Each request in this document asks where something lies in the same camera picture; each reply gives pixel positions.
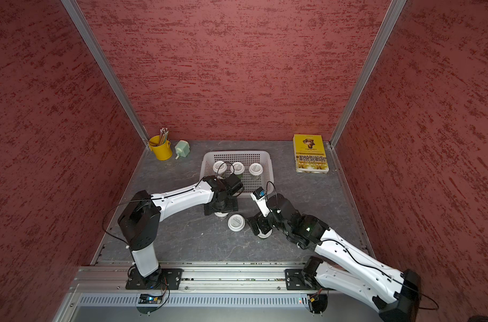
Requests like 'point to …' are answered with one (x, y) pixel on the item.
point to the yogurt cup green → (263, 235)
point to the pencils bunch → (163, 135)
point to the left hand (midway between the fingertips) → (223, 213)
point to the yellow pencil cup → (163, 151)
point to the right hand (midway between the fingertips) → (256, 216)
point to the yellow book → (310, 153)
